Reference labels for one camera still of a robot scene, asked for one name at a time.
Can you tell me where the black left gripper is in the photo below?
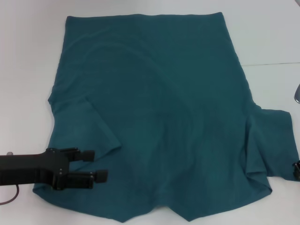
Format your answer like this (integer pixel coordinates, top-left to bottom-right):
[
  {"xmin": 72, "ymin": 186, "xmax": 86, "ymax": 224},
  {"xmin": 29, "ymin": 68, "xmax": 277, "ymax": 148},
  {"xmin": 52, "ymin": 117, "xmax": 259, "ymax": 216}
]
[{"xmin": 0, "ymin": 147, "xmax": 96, "ymax": 190}]

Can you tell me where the teal blue t-shirt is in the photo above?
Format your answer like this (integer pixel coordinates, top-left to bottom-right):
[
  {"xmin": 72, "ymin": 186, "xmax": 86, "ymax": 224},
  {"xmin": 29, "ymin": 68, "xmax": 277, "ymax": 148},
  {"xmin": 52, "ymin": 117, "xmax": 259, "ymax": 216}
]
[{"xmin": 32, "ymin": 12, "xmax": 300, "ymax": 223}]

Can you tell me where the thin left gripper cable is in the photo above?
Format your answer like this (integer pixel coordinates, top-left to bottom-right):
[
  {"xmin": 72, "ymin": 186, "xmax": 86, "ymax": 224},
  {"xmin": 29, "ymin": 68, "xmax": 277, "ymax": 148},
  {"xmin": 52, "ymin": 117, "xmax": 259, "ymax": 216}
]
[{"xmin": 0, "ymin": 184, "xmax": 21, "ymax": 206}]

